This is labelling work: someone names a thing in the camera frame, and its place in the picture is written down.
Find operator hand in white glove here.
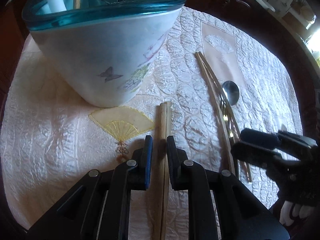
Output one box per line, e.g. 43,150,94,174
279,200,315,226

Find stainless steel spoon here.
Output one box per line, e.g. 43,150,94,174
220,81,240,142

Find white quilted tablecloth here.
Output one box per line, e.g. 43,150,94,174
1,8,303,239

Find teal-rimmed floral utensil holder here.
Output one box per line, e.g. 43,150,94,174
22,0,186,108

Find dark wooden base cabinets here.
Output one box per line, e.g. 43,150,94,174
1,0,319,138

